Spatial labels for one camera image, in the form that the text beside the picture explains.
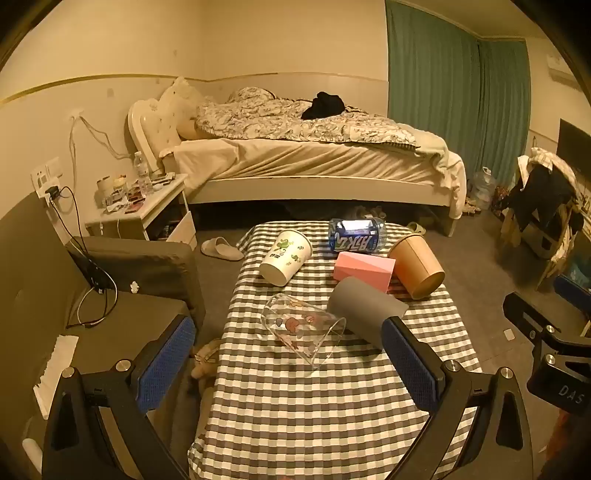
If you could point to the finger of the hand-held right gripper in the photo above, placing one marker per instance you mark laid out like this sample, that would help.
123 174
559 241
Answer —
572 287
522 314

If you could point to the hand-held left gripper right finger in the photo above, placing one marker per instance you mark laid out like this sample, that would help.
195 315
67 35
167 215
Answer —
411 369

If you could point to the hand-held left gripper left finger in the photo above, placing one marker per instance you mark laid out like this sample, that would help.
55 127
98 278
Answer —
168 357

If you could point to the grey cup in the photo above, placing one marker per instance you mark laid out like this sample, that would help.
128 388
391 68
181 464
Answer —
356 305

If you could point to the brown paper cup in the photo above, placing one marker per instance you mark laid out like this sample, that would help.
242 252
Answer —
413 266

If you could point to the clear patterned plastic cup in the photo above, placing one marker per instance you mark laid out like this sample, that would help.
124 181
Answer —
295 325

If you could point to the white cup with green print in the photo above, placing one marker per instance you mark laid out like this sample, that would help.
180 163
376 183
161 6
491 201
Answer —
284 258

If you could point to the white card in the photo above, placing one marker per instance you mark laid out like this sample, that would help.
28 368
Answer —
509 334

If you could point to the beige plush toy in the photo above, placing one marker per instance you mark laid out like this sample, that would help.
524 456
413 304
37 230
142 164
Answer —
205 360

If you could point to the wooden chair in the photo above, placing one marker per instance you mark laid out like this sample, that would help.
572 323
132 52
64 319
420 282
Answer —
556 251

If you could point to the grey sofa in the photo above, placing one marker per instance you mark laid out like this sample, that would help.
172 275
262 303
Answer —
138 270

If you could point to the dark jacket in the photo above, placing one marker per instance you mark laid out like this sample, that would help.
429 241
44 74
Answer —
540 194

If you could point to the pink box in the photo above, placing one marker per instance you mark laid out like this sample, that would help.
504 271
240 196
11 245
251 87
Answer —
361 271

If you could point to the white paper tissue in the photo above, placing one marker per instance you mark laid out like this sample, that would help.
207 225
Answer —
57 369

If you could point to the checked tablecloth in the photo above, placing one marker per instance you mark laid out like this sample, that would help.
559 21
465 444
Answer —
300 415

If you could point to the grey slipper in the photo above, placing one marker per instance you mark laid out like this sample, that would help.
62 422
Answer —
221 249

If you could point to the large water jug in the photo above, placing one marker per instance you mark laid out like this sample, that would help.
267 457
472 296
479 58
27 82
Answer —
483 187

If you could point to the green slipper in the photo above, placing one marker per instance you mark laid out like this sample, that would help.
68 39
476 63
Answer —
416 228

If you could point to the blue plastic bottle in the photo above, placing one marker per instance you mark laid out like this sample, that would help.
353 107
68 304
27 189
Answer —
356 242

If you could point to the black television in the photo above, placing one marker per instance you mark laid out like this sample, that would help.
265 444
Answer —
575 143

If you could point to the white nightstand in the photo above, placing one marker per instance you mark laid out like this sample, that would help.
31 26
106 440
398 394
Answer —
154 207

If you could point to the pile of cosmetics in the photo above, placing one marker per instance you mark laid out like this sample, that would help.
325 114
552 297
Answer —
134 194

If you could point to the clear water bottle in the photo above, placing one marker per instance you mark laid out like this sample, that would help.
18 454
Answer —
142 173

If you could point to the white bed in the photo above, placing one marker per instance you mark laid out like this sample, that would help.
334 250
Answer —
323 187

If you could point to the white air conditioner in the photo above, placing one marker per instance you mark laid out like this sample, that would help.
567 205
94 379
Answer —
561 70

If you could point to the white pillow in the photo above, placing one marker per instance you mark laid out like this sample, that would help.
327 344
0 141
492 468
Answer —
178 106

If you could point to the green curtain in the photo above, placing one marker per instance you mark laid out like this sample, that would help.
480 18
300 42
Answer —
434 69

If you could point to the patterned duvet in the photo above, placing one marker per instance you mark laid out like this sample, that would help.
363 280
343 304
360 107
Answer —
277 121

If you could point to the black garment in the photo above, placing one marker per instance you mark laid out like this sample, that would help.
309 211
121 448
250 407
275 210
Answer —
325 106

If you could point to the white wall socket panel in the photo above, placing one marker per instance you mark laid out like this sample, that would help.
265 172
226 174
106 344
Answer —
46 171

